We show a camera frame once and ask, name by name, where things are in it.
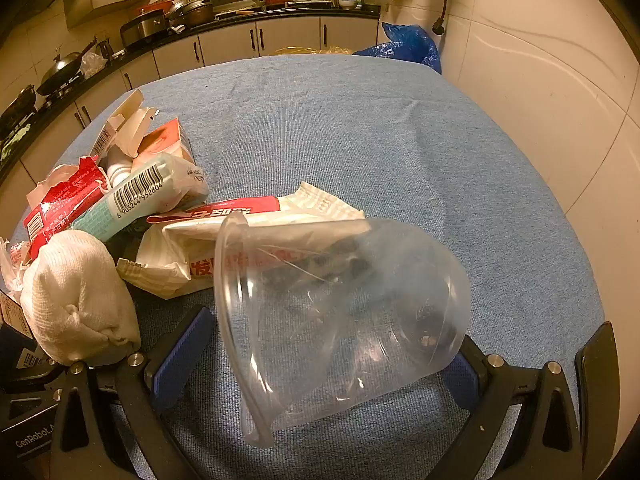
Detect clear plastic cup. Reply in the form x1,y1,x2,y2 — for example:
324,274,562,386
214,211,472,448

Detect yellow plastic bag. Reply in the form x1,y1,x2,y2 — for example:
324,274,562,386
272,46,353,57

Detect green cloth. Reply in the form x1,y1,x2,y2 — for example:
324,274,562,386
0,129,32,163

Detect white cardboard box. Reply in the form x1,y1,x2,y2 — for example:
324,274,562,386
89,89,158,158

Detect black kitchen countertop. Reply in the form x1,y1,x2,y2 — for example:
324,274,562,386
0,4,382,181

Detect blue plastic bag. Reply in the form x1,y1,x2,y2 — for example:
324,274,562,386
352,22,443,75

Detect steel electric cooker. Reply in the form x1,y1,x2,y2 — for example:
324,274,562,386
120,8,168,48

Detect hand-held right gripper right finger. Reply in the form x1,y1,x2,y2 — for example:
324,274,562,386
431,332,607,480

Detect crumpled clear plastic wrapper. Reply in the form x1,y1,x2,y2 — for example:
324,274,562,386
0,237,31,306

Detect white cloth wad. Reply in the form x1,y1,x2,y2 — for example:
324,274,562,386
20,230,142,366

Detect white red crumpled wrapper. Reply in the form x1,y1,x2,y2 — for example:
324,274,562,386
116,181,373,302

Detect red snack bag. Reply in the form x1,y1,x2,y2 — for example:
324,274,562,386
22,155,112,263

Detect stacked metal pots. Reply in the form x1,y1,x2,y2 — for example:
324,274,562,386
167,0,216,28

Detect wok with metal lid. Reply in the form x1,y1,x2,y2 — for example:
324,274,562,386
37,40,98,97

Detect cream lower kitchen cabinets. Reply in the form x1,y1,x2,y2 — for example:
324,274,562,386
0,14,381,221

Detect black frying pan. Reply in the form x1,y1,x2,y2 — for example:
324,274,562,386
0,85,38,133

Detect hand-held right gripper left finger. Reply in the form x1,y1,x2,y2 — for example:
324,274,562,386
50,304,217,480

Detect black chair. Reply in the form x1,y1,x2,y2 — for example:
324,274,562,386
575,321,621,480

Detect teal cartoon snack bag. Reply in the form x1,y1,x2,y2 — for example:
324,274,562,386
70,154,211,246

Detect clear plastic bag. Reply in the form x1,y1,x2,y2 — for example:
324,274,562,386
80,51,108,78

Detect brown snack bag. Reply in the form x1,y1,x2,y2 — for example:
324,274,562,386
0,291,56,376

